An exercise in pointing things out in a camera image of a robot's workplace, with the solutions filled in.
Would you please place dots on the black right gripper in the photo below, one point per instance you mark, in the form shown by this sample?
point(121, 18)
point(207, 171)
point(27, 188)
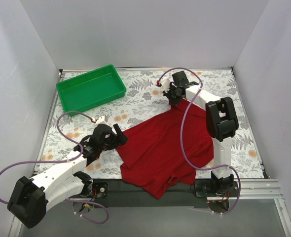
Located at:
point(173, 95)

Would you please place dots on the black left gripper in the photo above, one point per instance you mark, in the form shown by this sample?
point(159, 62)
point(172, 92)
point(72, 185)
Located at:
point(116, 138)

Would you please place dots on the red t shirt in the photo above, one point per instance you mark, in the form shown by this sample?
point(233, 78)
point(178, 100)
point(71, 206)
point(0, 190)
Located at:
point(152, 157)

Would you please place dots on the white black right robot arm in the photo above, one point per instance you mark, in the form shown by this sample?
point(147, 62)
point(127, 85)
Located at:
point(221, 124)

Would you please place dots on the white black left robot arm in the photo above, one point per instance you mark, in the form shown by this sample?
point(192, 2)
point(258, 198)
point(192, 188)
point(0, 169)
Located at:
point(33, 197)

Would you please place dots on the floral patterned table mat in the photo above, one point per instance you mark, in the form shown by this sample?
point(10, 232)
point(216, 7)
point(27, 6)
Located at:
point(142, 100)

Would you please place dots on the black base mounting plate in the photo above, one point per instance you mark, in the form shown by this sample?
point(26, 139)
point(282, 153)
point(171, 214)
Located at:
point(201, 194)

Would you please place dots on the green plastic tray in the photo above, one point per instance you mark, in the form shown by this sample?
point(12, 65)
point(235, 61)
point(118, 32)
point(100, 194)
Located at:
point(90, 90)

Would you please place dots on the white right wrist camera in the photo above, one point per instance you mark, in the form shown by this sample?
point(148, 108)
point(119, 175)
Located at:
point(164, 84)

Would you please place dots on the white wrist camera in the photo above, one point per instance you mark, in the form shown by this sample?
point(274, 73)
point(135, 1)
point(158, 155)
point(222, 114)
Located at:
point(164, 84)
point(100, 120)

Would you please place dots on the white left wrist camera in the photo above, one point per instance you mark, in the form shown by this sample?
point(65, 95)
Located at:
point(100, 120)

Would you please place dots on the aluminium frame rail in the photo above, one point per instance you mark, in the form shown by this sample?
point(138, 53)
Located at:
point(259, 212)

